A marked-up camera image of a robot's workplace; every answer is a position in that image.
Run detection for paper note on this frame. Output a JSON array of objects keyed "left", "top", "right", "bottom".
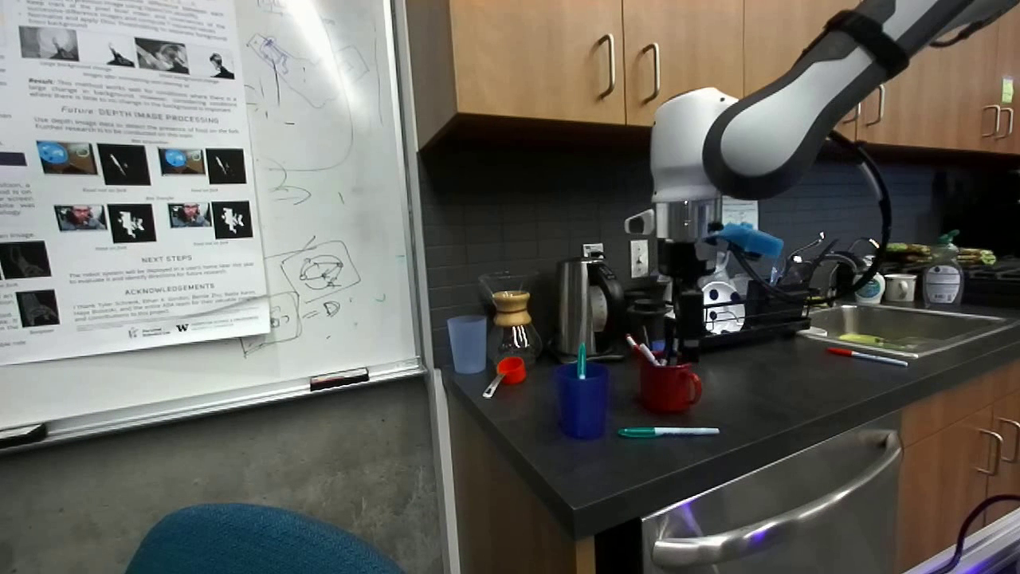
[{"left": 721, "top": 198, "right": 760, "bottom": 233}]

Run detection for red measuring scoop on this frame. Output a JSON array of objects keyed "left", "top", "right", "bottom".
[{"left": 482, "top": 356, "right": 528, "bottom": 399}]

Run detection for dark blue plastic cup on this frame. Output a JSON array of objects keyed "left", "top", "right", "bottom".
[{"left": 555, "top": 362, "right": 611, "bottom": 440}]

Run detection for wooden upper cabinet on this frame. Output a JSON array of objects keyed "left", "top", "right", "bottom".
[{"left": 405, "top": 0, "right": 1020, "bottom": 157}]

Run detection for white plate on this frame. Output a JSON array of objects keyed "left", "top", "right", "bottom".
[{"left": 701, "top": 280, "right": 747, "bottom": 335}]

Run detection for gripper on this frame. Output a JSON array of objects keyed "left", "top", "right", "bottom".
[{"left": 657, "top": 239, "right": 716, "bottom": 362}]

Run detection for upper cabinet door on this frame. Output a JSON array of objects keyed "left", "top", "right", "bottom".
[
  {"left": 743, "top": 0, "right": 863, "bottom": 143},
  {"left": 449, "top": 0, "right": 627, "bottom": 126},
  {"left": 854, "top": 8, "right": 1000, "bottom": 152},
  {"left": 622, "top": 0, "right": 747, "bottom": 128}
]

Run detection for bunch of markers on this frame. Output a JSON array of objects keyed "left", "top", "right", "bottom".
[{"left": 625, "top": 333, "right": 669, "bottom": 368}]

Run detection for clear soap bottle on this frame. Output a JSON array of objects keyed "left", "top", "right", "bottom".
[{"left": 922, "top": 230, "right": 966, "bottom": 309}]

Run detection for red marker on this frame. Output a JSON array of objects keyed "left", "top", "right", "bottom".
[{"left": 826, "top": 346, "right": 910, "bottom": 368}]

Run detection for cabinet door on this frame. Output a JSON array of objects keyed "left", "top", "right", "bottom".
[
  {"left": 449, "top": 0, "right": 627, "bottom": 126},
  {"left": 985, "top": 375, "right": 1020, "bottom": 527},
  {"left": 743, "top": 0, "right": 863, "bottom": 143},
  {"left": 622, "top": 0, "right": 747, "bottom": 128},
  {"left": 854, "top": 8, "right": 1000, "bottom": 152},
  {"left": 899, "top": 387, "right": 1002, "bottom": 573}
]

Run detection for steel sink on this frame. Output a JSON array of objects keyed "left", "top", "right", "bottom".
[{"left": 800, "top": 303, "right": 1018, "bottom": 359}]

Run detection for blue office chair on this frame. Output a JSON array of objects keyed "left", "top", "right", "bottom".
[{"left": 125, "top": 503, "right": 406, "bottom": 574}]

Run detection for steel dishwasher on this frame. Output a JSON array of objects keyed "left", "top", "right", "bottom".
[{"left": 641, "top": 410, "right": 906, "bottom": 574}]

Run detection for glass pour-over coffee carafe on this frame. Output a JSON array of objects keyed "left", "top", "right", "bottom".
[{"left": 479, "top": 272, "right": 543, "bottom": 368}]

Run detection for lower cabinet door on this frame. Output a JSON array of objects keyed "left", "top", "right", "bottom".
[
  {"left": 899, "top": 387, "right": 1002, "bottom": 573},
  {"left": 985, "top": 375, "right": 1020, "bottom": 527}
]

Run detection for tap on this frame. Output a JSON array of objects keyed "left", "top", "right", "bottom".
[{"left": 783, "top": 231, "right": 863, "bottom": 299}]

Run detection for whiteboard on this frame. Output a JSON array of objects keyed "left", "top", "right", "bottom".
[{"left": 0, "top": 0, "right": 427, "bottom": 455}]

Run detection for red mug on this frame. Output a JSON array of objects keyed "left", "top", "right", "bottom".
[{"left": 638, "top": 351, "right": 704, "bottom": 415}]

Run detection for pale blue plastic cup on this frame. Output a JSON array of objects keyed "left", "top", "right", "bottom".
[{"left": 447, "top": 314, "right": 488, "bottom": 375}]

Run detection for black cable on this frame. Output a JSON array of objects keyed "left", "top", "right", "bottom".
[{"left": 932, "top": 493, "right": 1020, "bottom": 574}]

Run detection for dishwasher handle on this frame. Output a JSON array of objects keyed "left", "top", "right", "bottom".
[{"left": 651, "top": 430, "right": 904, "bottom": 570}]

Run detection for whiteboard eraser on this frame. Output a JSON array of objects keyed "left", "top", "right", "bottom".
[
  {"left": 0, "top": 423, "right": 48, "bottom": 449},
  {"left": 309, "top": 368, "right": 371, "bottom": 392}
]

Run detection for steel electric kettle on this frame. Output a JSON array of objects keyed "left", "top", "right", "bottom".
[{"left": 555, "top": 256, "right": 627, "bottom": 361}]

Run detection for research poster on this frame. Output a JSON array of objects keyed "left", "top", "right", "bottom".
[{"left": 0, "top": 0, "right": 272, "bottom": 366}]

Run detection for black dish rack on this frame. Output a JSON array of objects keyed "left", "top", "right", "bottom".
[{"left": 700, "top": 275, "right": 815, "bottom": 352}]

